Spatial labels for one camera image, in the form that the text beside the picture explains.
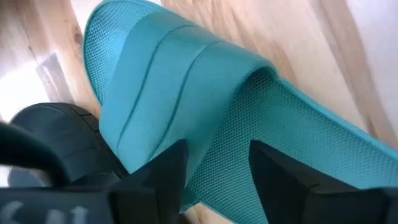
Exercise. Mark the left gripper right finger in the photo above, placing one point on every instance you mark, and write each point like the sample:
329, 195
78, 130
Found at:
286, 193

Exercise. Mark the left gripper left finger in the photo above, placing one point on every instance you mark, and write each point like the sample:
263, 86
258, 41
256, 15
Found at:
161, 193

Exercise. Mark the black rubber slide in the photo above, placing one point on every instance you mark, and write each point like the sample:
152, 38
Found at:
68, 137

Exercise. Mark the teal rubber slide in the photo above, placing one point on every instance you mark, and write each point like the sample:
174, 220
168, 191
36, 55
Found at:
186, 77

